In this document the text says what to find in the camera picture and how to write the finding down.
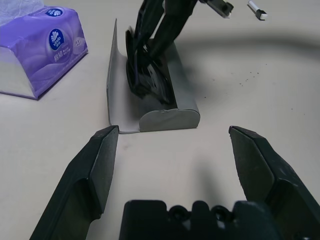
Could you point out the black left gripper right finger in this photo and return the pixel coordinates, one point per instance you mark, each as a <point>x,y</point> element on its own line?
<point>260,170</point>

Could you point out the purple tissue pack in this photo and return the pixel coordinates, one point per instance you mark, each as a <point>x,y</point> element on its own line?
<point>50,50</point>

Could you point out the grey glasses case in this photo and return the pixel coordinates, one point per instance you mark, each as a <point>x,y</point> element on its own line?
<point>185,100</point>

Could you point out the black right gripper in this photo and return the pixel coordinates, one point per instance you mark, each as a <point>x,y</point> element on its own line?
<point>220,6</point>

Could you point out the white marker pen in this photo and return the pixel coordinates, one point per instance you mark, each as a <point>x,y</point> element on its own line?
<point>257,10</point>

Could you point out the black sunglasses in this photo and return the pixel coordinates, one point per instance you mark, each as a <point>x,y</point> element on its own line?
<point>150,82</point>

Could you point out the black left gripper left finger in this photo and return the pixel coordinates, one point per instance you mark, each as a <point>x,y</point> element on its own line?
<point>82,180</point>

